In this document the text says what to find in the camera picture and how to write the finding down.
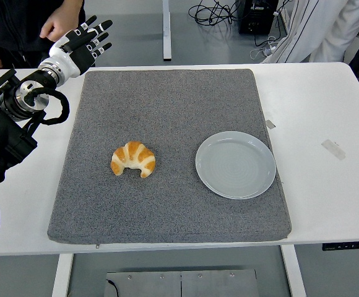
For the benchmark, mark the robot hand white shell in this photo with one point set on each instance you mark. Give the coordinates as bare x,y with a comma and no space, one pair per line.
65,58

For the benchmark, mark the croissant bread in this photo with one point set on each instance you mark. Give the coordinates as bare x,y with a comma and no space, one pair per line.
133,154

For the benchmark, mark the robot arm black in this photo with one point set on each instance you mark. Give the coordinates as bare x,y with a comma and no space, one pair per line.
0,136

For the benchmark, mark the grey round plate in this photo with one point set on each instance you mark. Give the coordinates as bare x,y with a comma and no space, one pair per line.
235,165

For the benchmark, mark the grey metal plate with screws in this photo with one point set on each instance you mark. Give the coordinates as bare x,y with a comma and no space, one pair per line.
154,286

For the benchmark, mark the person in dark clothes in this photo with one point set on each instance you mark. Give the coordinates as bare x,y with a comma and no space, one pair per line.
12,21

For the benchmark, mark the grey fabric mat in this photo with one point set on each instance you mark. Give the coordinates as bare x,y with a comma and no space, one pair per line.
154,108

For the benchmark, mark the white background table leg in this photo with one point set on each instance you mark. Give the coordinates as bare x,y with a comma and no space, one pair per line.
166,31

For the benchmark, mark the black computer box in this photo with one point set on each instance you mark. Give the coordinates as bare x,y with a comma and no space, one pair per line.
255,15

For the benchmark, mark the person in white clothes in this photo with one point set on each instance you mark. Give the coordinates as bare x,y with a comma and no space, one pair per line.
322,28

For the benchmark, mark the large grey tape piece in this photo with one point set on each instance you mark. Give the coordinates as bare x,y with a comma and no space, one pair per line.
333,149

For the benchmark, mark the black table control panel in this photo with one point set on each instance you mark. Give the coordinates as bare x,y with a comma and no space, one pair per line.
349,246

